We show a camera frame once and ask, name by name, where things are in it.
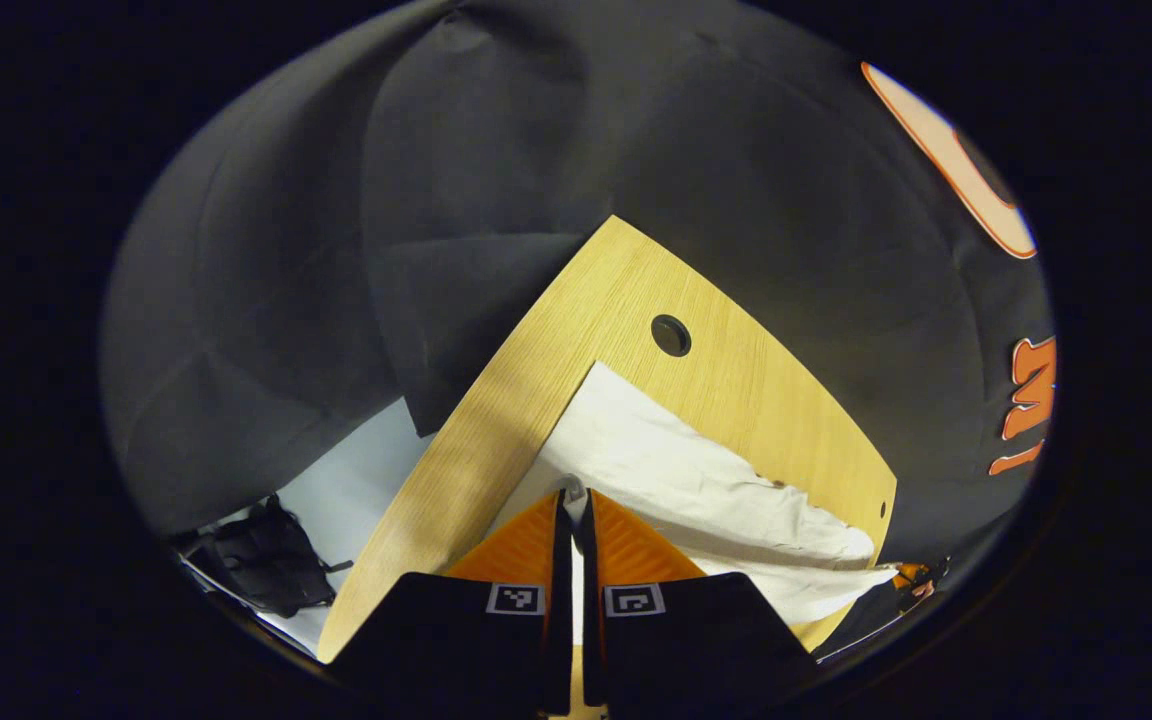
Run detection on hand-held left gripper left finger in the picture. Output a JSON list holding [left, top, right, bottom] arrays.
[[331, 488, 575, 716]]

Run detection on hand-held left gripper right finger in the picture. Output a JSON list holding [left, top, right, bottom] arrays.
[[576, 488, 822, 716]]

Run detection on black bag with straps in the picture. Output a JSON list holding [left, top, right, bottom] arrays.
[[176, 495, 355, 618]]

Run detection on white jeans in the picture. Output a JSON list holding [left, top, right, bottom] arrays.
[[491, 361, 899, 626]]

